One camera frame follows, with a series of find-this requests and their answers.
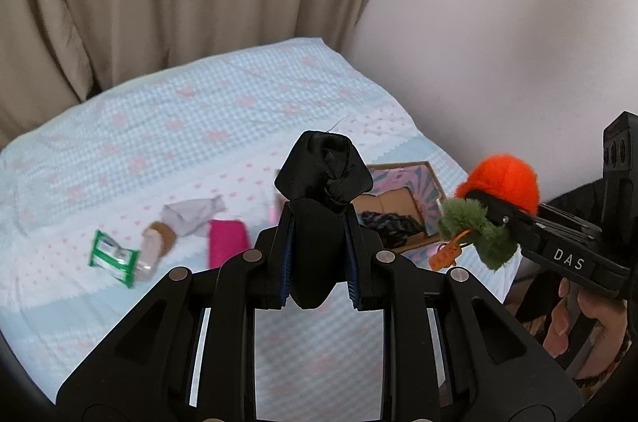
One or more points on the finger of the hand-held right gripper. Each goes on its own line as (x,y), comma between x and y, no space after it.
(508,210)

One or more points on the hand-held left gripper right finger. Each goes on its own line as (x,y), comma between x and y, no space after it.
(351,252)

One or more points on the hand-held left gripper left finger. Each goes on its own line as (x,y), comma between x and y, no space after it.
(288,252)

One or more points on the orange plush carrot toy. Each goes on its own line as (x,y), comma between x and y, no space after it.
(503,178)

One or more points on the black cloth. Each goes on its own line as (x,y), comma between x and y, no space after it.
(319,183)

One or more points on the printed cardboard box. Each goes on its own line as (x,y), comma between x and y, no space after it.
(421,188)

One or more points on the person's right hand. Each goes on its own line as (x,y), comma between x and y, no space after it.
(598,327)

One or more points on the dark knitted item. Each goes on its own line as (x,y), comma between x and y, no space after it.
(389,222)

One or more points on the pink cloth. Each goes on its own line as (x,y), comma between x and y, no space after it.
(227,242)

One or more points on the grey cloth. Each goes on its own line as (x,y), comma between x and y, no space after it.
(192,215)

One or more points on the clear bottle brown cap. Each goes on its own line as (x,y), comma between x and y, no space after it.
(154,247)

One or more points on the green tissue packet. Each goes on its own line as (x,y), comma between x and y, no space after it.
(113,257)

